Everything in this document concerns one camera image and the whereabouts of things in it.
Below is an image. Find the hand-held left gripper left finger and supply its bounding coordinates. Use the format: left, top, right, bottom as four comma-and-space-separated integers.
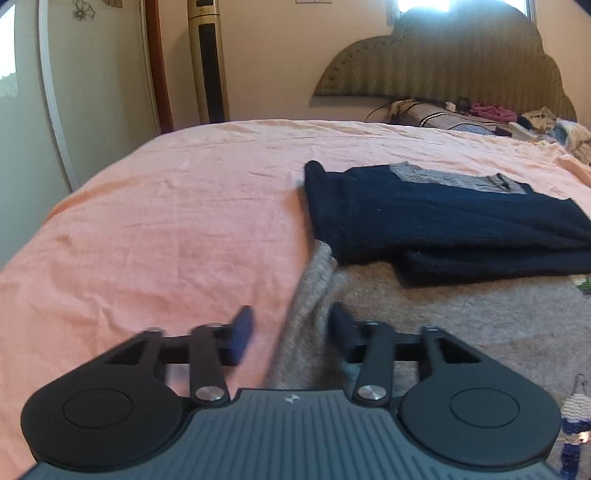
95, 305, 256, 408

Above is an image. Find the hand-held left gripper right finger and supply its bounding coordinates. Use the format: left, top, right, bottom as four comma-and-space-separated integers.
327, 302, 485, 408

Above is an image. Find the grey knit sweater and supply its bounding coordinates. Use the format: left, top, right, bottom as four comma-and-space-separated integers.
268, 240, 591, 480

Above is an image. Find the pile of mixed clothes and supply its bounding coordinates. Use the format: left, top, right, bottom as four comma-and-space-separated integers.
517, 106, 591, 164

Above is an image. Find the navy folded garment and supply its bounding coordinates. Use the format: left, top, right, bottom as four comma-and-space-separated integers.
304, 160, 591, 289

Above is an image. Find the pink bed sheet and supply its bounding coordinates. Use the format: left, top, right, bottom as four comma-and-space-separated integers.
0, 119, 591, 480

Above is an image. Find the patterned pillow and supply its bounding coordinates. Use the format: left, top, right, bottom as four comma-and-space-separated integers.
388, 99, 513, 137

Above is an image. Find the pink crumpled clothing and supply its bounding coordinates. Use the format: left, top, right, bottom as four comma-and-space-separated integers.
471, 102, 518, 121

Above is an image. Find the gold tower air conditioner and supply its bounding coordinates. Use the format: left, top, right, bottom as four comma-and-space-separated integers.
187, 0, 230, 124

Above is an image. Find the frosted glass wardrobe door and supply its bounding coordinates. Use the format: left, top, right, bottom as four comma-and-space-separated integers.
0, 0, 160, 268

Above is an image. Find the olive upholstered headboard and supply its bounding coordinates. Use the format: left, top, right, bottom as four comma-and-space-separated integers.
311, 0, 578, 123

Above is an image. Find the bright window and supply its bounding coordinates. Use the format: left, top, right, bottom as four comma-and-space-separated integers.
388, 0, 536, 24

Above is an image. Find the wooden door frame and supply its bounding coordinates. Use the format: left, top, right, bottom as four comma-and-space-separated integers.
144, 0, 175, 134

